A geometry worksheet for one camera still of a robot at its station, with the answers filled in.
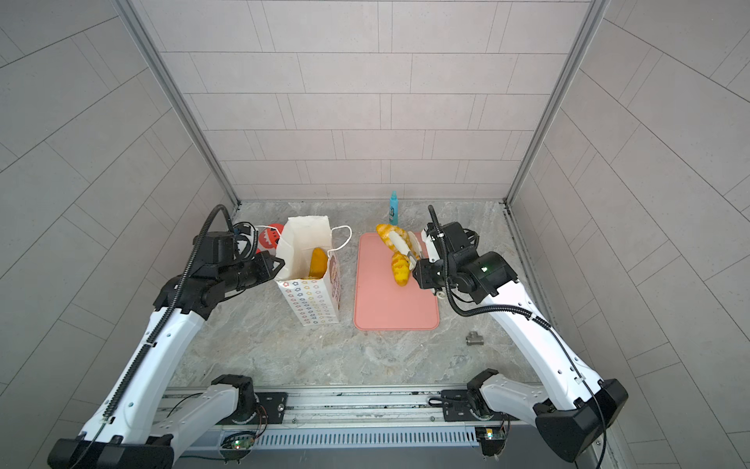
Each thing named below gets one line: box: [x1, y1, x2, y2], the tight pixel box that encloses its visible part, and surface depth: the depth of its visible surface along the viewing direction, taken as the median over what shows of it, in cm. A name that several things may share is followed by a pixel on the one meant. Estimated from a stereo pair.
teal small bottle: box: [388, 190, 400, 226], surface depth 107 cm
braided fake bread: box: [391, 252, 411, 288], surface depth 96 cm
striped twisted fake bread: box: [375, 223, 421, 257], surface depth 79 cm
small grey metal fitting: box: [464, 331, 485, 346], surface depth 82 cm
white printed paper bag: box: [275, 214, 352, 327], surface depth 79 cm
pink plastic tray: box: [353, 231, 440, 332], surface depth 91 cm
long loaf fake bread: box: [308, 247, 329, 280], surface depth 90 cm
